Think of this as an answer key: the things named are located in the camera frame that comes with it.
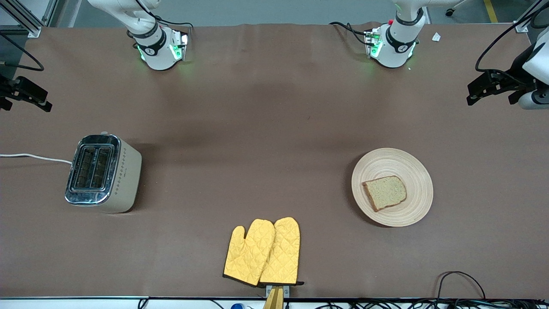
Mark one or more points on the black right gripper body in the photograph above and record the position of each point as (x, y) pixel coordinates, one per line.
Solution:
(5, 89)

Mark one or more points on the round wooden plate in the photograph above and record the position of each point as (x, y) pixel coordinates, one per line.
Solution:
(407, 165)

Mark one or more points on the slice of brown bread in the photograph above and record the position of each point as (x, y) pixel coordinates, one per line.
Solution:
(386, 192)

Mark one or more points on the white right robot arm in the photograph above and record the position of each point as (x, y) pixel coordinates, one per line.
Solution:
(156, 53)

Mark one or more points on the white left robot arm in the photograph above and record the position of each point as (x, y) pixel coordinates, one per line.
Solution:
(396, 47)

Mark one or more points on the cream and chrome toaster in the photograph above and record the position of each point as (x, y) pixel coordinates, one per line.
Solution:
(122, 180)

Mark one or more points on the small white paper scrap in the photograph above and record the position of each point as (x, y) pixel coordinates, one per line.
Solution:
(436, 37)

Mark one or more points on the black caster wheel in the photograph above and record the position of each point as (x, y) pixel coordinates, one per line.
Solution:
(449, 12)

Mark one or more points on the yellow quilted oven mitt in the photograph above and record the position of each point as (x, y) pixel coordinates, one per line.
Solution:
(246, 253)
(283, 253)

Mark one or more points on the small aluminium frame bracket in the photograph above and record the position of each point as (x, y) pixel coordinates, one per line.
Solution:
(522, 27)

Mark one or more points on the aluminium frame profile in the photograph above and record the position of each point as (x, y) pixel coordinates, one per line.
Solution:
(28, 19)

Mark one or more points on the metal bracket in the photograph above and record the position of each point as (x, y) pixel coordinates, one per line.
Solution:
(285, 291)

